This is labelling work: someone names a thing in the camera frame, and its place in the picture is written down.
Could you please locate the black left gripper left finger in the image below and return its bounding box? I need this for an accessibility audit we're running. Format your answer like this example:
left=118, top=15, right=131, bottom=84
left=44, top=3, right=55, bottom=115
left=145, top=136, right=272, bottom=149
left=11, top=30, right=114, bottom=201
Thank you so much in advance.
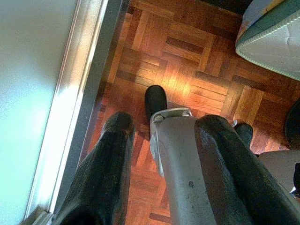
left=52, top=112, right=136, bottom=225

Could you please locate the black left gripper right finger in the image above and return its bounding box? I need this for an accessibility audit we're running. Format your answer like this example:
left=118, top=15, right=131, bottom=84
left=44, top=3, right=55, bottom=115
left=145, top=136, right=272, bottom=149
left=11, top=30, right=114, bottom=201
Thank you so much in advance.
left=194, top=114, right=300, bottom=225

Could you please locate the black robot right foot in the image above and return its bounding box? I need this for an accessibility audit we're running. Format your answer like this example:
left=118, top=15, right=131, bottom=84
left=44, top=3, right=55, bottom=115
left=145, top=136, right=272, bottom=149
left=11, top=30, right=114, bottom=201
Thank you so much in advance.
left=234, top=123, right=254, bottom=148

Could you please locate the black robot foot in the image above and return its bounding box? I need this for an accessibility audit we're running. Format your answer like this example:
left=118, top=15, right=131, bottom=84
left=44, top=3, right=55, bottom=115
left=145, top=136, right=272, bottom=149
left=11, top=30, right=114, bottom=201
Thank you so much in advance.
left=234, top=123, right=254, bottom=148
left=144, top=85, right=168, bottom=122

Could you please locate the silver robot left leg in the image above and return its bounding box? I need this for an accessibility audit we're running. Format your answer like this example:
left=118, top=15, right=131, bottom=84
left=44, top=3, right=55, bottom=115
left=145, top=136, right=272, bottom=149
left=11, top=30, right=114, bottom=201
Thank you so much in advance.
left=150, top=107, right=249, bottom=225

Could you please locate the black round trash bin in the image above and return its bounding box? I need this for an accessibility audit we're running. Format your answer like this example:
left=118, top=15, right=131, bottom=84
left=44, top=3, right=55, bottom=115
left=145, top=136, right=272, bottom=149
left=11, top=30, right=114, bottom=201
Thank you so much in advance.
left=285, top=100, right=300, bottom=150

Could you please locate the aluminium framed glass door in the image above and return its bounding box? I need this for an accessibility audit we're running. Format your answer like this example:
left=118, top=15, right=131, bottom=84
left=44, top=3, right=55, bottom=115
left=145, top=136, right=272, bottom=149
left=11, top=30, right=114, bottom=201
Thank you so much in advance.
left=0, top=0, right=131, bottom=225

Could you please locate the black robot left foot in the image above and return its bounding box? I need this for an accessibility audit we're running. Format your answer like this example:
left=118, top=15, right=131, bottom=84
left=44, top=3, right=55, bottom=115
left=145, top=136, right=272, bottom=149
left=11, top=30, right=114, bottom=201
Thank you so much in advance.
left=144, top=85, right=168, bottom=122

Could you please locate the white mattress with green piping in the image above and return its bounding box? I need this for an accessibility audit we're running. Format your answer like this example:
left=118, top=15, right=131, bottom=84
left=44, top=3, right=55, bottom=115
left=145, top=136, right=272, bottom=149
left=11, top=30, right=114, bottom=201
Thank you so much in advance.
left=235, top=0, right=300, bottom=80

